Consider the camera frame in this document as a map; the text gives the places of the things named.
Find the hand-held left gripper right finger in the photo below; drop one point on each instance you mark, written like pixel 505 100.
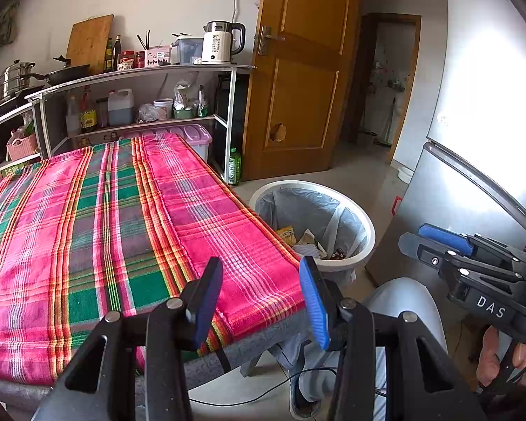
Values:
pixel 313 305

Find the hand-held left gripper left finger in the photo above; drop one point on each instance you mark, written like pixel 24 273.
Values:
pixel 206 300

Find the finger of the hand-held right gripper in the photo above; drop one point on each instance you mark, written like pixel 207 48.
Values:
pixel 425 252
pixel 442 234

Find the white trash bin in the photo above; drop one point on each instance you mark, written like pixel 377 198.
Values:
pixel 364 237

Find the person's right hand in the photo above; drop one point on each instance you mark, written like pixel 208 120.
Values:
pixel 488 355

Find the person's leg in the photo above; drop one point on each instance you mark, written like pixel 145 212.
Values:
pixel 399 298

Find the white floor bowl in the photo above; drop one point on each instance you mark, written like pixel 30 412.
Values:
pixel 405 174

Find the silver refrigerator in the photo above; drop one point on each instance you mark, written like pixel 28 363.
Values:
pixel 464 140

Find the pink green plaid blanket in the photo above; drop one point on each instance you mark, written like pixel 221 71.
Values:
pixel 114 237

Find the green plastic bottle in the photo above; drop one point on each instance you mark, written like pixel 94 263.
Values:
pixel 234 169

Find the pink storage box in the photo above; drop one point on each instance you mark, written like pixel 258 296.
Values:
pixel 195 138

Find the white plastic tub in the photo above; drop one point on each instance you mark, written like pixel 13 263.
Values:
pixel 163 109

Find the crumpled plastic bag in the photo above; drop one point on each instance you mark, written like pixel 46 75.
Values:
pixel 147 114

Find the green bowl with bags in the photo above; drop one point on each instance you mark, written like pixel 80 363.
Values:
pixel 188 105

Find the white jerry can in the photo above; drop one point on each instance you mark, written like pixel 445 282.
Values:
pixel 120 109

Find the wooden door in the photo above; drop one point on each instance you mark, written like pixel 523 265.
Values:
pixel 302 74

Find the clear plastic bottle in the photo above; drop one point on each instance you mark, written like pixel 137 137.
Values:
pixel 72 120

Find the long metal kitchen shelf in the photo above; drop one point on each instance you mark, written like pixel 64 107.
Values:
pixel 158 70

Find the colourful cardboard box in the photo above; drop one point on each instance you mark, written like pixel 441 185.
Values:
pixel 8 170

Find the pink plastic basket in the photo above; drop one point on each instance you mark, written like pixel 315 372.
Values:
pixel 22 148

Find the pink chopstick holder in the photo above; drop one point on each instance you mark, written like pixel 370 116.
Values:
pixel 158 57

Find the clear plastic container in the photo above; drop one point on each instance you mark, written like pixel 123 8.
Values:
pixel 187 51

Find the red lidded jars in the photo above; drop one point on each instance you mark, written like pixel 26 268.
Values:
pixel 131 60

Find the white electric kettle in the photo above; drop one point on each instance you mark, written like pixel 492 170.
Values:
pixel 217 46

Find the dark sauce bottle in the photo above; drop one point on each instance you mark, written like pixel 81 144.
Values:
pixel 117 55

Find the green glass bottle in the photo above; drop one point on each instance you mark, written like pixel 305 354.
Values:
pixel 108 58

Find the black frying pan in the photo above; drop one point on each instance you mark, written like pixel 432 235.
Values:
pixel 68 73

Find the low metal shelf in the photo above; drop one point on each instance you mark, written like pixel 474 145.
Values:
pixel 0 125

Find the black induction cooker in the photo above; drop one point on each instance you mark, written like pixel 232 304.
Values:
pixel 4 105

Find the wooden cutting board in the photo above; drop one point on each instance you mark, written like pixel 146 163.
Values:
pixel 90 44

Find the steel steamer pot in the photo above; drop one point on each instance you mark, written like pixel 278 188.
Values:
pixel 15 81

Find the hanging cloth bag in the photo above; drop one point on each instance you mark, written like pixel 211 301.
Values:
pixel 5 24

